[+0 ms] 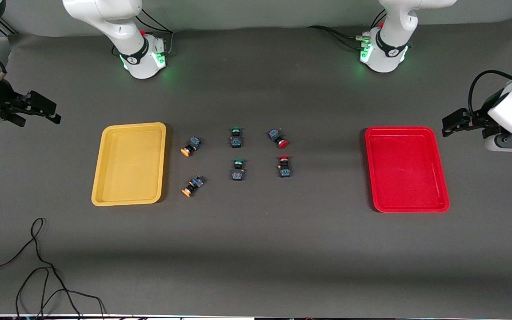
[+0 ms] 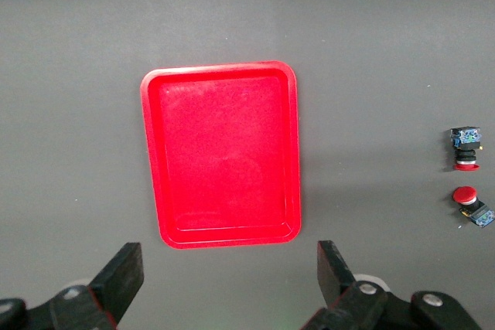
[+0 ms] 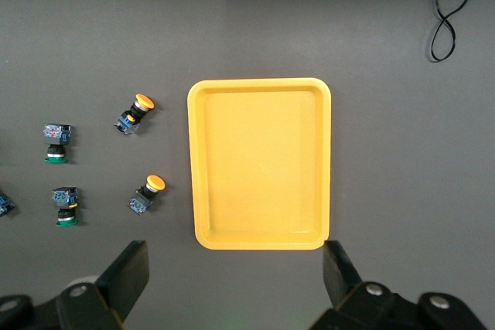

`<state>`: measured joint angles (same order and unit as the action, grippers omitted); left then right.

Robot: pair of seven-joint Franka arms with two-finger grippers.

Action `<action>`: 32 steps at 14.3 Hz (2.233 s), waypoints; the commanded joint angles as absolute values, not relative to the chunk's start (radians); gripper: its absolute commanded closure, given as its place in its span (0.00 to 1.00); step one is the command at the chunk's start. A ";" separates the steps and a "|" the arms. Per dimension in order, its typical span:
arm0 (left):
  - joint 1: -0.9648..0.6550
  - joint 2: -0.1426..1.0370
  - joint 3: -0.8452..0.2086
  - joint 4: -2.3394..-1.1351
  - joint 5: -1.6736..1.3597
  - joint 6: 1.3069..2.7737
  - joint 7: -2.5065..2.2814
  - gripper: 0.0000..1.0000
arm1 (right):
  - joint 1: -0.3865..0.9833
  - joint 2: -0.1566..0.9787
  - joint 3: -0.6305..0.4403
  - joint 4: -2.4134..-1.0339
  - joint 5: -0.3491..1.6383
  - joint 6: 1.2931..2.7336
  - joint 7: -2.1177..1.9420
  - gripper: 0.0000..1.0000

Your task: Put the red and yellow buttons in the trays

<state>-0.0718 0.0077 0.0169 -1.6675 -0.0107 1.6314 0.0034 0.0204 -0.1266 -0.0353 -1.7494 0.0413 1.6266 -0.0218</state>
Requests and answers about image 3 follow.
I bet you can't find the loose black cable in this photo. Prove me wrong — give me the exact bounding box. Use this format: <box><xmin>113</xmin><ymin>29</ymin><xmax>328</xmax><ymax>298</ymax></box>
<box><xmin>392</xmin><ymin>0</ymin><xmax>495</xmax><ymax>63</ymax></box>

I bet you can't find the red mushroom push button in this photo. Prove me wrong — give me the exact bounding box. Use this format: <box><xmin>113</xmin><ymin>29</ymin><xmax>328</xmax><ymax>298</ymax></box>
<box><xmin>0</xmin><ymin>185</ymin><xmax>17</xmax><ymax>218</ymax></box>

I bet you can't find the yellow plastic tray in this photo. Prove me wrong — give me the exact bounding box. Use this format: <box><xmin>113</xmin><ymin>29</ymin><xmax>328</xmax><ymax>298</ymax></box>
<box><xmin>186</xmin><ymin>77</ymin><xmax>333</xmax><ymax>251</ymax></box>

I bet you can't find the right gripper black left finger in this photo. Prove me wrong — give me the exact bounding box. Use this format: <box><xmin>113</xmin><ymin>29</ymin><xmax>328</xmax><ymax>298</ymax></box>
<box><xmin>56</xmin><ymin>240</ymin><xmax>151</xmax><ymax>330</ymax></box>

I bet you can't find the green mushroom push button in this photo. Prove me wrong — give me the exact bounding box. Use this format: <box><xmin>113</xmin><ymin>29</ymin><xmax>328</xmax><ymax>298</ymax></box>
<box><xmin>51</xmin><ymin>186</ymin><xmax>80</xmax><ymax>227</ymax></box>
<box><xmin>41</xmin><ymin>123</ymin><xmax>73</xmax><ymax>164</ymax></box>

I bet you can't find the yellow mushroom push button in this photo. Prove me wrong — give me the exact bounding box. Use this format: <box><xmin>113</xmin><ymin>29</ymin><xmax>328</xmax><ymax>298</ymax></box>
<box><xmin>128</xmin><ymin>175</ymin><xmax>166</xmax><ymax>216</ymax></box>
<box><xmin>113</xmin><ymin>94</ymin><xmax>156</xmax><ymax>137</ymax></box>

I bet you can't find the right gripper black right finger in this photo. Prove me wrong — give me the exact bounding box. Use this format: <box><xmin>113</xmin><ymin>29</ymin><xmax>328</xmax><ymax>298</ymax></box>
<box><xmin>309</xmin><ymin>240</ymin><xmax>426</xmax><ymax>330</ymax></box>

